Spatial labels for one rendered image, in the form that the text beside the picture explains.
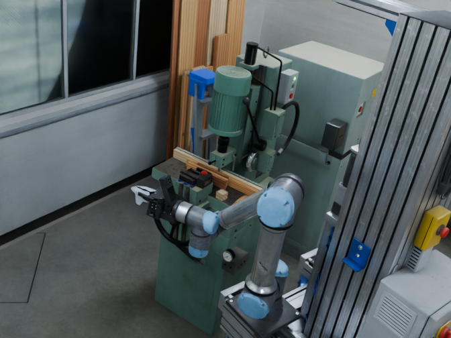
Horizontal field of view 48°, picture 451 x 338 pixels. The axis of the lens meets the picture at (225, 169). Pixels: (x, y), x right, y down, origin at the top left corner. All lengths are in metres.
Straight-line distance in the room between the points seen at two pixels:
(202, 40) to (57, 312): 2.26
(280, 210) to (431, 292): 0.57
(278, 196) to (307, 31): 3.35
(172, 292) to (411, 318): 1.69
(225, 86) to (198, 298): 1.23
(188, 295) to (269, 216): 1.48
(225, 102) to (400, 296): 1.21
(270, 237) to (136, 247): 2.04
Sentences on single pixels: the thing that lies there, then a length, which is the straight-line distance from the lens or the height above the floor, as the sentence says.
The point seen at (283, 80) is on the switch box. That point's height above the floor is 1.45.
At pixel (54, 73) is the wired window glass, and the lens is 3.46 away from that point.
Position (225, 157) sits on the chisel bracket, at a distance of 2.63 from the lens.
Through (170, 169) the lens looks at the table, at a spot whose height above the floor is 0.90.
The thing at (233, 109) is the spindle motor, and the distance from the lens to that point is 2.46.
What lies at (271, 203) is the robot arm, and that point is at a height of 1.43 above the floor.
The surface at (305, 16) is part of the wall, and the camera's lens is 4.84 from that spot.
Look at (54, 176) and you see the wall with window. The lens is 3.68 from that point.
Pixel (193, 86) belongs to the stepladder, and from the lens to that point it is 3.42.
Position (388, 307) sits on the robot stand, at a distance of 1.81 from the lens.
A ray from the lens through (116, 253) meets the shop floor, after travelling 3.59.
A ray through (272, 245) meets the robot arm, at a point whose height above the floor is 1.26.
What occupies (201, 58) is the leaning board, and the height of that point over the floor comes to 1.03.
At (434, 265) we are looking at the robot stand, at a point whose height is 1.23.
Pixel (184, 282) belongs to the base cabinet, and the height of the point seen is 0.27.
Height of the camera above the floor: 2.29
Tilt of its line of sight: 29 degrees down
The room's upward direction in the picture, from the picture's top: 9 degrees clockwise
